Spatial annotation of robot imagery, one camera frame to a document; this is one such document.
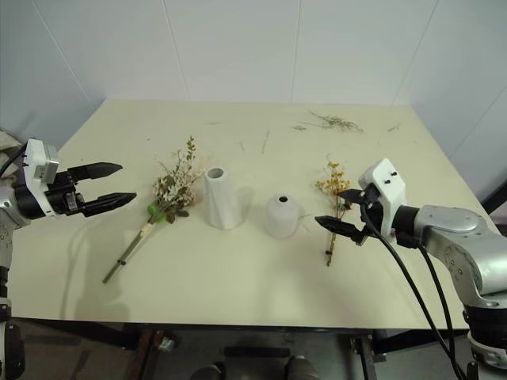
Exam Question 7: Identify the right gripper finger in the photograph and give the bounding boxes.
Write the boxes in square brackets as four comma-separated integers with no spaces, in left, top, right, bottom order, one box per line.
[336,188,364,206]
[314,215,367,243]

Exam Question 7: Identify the dark rounded shape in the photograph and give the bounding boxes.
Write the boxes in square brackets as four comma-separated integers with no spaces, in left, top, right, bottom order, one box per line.
[192,361,227,380]

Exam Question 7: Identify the yellow dried flower bouquet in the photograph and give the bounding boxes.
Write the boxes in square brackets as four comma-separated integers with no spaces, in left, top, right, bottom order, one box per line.
[314,155,353,268]

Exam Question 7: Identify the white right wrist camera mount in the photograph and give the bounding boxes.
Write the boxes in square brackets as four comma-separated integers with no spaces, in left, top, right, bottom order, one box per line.
[357,158,408,238]

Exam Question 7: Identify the green white dried flower bouquet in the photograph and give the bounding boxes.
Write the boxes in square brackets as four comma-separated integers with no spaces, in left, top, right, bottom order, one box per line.
[101,135,204,285]

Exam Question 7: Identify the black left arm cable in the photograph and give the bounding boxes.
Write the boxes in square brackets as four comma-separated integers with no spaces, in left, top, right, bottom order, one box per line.
[0,147,27,177]

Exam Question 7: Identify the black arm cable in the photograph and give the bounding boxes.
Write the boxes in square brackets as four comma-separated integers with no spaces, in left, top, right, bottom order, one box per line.
[0,147,27,177]
[363,197,459,380]
[397,231,469,380]

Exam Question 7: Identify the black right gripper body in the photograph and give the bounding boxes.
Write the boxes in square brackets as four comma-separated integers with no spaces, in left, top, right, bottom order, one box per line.
[356,184,382,247]

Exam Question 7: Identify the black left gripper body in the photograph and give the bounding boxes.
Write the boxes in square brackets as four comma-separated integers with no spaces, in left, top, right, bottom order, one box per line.
[42,167,87,217]

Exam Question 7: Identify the tall white twisted vase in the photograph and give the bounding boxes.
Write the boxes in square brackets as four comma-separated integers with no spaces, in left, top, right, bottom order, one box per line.
[203,166,243,230]

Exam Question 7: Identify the short round white vase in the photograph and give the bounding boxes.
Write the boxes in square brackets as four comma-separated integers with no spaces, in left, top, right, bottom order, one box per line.
[265,194,299,239]

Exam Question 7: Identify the loose dried twig cluster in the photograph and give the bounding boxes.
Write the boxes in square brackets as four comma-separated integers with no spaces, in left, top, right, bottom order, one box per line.
[290,110,365,135]

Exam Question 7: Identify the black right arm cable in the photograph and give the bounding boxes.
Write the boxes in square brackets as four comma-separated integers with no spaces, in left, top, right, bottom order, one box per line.
[397,231,469,380]
[363,197,459,380]

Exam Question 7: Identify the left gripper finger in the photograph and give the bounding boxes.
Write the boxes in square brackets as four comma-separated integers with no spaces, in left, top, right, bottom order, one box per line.
[81,192,138,219]
[67,161,123,184]

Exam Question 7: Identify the black table frame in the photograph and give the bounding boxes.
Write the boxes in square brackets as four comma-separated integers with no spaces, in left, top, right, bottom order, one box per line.
[10,318,471,380]

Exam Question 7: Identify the black object beside table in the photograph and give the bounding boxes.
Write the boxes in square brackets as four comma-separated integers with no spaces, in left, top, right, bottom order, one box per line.
[480,149,507,239]

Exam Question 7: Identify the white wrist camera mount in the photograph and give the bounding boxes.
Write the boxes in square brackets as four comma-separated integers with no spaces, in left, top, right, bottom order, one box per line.
[357,158,408,238]
[22,138,60,185]

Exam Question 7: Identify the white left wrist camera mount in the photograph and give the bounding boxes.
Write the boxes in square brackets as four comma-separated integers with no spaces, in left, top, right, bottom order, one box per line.
[22,138,60,185]

